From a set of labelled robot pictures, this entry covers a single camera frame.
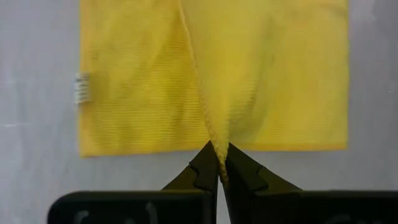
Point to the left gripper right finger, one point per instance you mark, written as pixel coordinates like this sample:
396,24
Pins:
245,177

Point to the white glossy table mat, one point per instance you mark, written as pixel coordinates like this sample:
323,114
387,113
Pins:
46,93

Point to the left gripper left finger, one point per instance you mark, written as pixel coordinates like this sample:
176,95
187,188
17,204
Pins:
202,174

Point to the yellow microfiber towel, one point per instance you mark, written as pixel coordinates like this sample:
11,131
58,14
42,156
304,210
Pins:
140,93

